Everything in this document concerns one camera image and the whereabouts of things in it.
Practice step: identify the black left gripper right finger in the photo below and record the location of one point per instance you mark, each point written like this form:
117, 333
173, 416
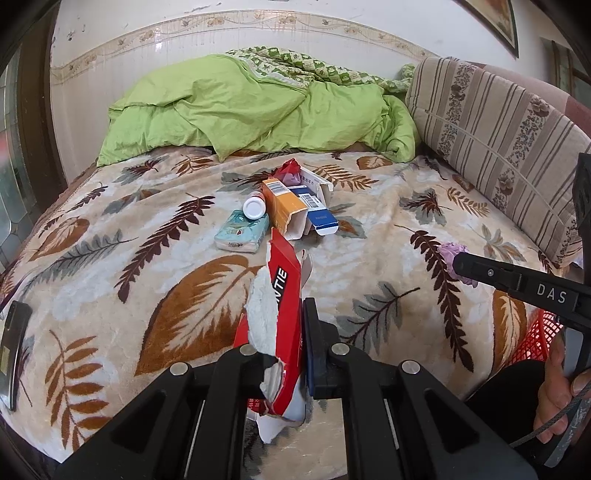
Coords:
400, 421

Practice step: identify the leaf pattern bed blanket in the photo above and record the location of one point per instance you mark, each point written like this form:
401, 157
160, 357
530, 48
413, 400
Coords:
123, 278

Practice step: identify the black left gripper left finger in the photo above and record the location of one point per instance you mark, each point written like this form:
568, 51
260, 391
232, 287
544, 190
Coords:
188, 423

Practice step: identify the red plastic basket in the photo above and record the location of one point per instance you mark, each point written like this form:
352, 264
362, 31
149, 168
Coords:
537, 342

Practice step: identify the orange medicine box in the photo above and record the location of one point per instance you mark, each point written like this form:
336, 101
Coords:
288, 213

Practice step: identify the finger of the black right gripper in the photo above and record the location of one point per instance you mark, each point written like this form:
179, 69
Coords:
512, 279

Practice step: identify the stained glass window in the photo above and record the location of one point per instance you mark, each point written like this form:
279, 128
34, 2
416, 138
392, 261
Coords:
18, 205

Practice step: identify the black phone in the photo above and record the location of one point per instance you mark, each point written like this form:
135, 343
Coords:
14, 330

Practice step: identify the teal tissue pack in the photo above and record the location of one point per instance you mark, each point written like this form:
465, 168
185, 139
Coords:
240, 234

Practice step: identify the right hand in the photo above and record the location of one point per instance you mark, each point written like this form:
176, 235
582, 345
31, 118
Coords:
557, 390

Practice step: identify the red purple wrapper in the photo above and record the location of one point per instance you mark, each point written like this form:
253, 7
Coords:
289, 173

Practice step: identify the red torn cardboard box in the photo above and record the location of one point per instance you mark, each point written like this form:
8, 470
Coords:
271, 324

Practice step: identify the blue white medicine box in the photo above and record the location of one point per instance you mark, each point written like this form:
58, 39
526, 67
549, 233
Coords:
319, 217

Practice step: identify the long white medicine box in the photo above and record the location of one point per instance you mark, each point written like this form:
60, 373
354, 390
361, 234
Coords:
321, 187

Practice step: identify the green quilt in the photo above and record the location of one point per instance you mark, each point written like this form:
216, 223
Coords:
262, 99

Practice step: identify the framed picture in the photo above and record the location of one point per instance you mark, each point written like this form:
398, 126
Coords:
498, 16

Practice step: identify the striped floral headboard cushion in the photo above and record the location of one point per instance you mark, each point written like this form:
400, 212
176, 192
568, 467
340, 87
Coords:
514, 146

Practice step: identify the white spray bottle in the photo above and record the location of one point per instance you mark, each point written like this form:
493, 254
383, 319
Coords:
254, 206

